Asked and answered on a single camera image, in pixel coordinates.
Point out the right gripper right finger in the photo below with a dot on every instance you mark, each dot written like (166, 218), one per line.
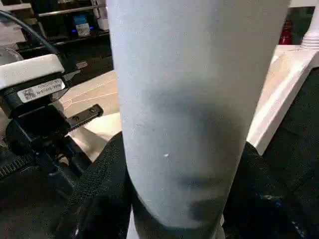
(264, 204)

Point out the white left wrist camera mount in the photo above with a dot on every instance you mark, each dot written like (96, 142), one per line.
(30, 69)

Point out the white plastic table leg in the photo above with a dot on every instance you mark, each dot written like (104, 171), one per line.
(194, 87)
(311, 27)

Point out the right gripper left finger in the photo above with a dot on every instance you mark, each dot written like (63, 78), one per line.
(99, 199)

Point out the blue and white box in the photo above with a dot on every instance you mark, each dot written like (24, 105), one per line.
(81, 26)

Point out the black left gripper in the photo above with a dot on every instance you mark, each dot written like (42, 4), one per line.
(32, 124)

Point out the red package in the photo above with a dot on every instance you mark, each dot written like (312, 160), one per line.
(286, 33)

